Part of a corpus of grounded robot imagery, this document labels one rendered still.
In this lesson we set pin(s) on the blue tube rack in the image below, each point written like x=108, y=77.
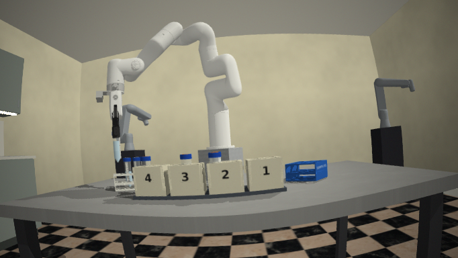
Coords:
x=318, y=173

